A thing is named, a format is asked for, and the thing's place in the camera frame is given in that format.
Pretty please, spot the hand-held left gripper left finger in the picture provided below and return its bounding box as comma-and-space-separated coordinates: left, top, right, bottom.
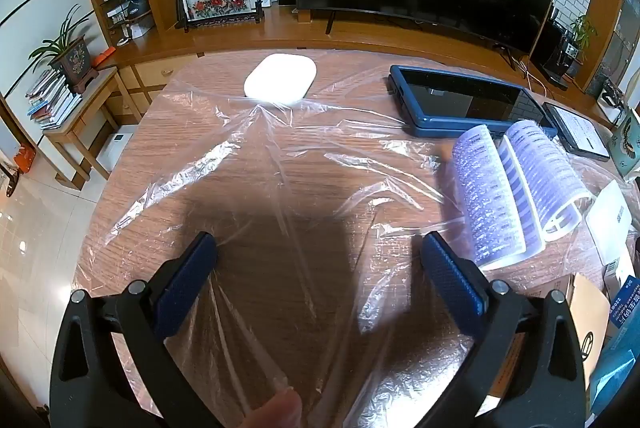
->
49, 231, 221, 428

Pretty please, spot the white oval device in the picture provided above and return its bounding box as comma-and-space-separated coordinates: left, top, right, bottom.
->
243, 54, 317, 104

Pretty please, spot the stack of books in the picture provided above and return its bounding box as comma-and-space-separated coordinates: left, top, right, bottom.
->
26, 69, 83, 130

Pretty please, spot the person's left hand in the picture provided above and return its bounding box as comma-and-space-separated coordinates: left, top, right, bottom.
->
235, 388, 303, 428

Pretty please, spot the blue paper packet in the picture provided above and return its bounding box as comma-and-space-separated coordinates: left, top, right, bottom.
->
590, 323, 640, 419

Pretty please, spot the blue-cased tablet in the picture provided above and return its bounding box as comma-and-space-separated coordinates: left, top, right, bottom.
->
388, 64, 558, 140

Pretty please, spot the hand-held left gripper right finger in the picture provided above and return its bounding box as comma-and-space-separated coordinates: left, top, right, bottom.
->
420, 230, 587, 428

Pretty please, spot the white floor appliance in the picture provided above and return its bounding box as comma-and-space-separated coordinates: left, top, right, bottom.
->
95, 132, 135, 179

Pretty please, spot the wooden side table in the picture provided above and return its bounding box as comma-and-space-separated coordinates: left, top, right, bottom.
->
42, 67, 151, 190

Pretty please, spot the clear plastic table cover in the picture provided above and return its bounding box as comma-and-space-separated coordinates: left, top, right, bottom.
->
72, 48, 640, 428

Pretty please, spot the potted plant in dark pot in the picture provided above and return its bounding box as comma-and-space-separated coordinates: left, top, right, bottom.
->
28, 4, 101, 95

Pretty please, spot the wooden television cabinet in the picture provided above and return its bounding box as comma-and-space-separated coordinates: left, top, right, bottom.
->
100, 3, 621, 129

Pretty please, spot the black appliance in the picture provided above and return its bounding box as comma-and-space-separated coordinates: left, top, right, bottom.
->
530, 20, 583, 89

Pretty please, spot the orange box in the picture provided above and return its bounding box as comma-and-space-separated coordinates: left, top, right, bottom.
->
12, 145, 38, 174

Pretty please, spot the flower glass ornament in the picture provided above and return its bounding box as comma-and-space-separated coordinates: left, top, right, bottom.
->
175, 0, 264, 33

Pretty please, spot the small green potted plant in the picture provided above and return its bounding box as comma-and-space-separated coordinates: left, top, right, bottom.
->
570, 14, 598, 54

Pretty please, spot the white translucent box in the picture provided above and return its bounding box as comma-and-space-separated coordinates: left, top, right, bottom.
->
585, 180, 636, 274

